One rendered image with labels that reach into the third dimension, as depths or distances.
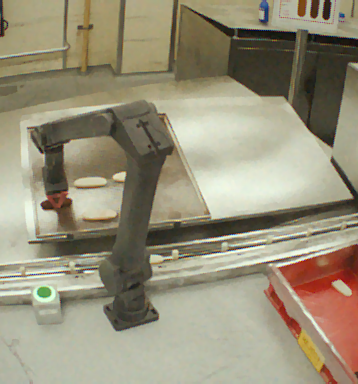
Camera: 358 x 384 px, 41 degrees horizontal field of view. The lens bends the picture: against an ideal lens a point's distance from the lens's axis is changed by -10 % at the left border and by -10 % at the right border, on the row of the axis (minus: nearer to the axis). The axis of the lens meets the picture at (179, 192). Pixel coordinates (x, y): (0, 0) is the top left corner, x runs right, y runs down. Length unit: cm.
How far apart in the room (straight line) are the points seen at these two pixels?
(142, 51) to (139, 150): 389
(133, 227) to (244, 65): 218
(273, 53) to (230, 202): 176
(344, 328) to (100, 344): 63
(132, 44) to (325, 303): 371
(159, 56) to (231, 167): 325
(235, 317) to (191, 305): 12
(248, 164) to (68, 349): 87
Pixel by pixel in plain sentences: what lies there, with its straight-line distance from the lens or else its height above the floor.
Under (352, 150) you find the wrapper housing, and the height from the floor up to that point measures 102.
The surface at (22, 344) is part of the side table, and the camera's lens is 122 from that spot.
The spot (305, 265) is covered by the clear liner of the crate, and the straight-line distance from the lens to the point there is 137.
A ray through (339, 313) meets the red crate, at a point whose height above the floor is 82.
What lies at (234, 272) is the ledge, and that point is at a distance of 139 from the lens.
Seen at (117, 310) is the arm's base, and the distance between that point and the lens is 123.
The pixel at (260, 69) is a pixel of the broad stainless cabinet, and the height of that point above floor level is 74.
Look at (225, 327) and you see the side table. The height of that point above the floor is 82.
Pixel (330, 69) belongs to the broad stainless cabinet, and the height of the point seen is 76.
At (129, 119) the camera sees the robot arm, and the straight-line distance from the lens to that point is 94.
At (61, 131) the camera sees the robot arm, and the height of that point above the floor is 121.
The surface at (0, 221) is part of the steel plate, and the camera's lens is 160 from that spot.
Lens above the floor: 176
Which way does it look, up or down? 34 degrees down
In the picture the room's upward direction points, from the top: 5 degrees clockwise
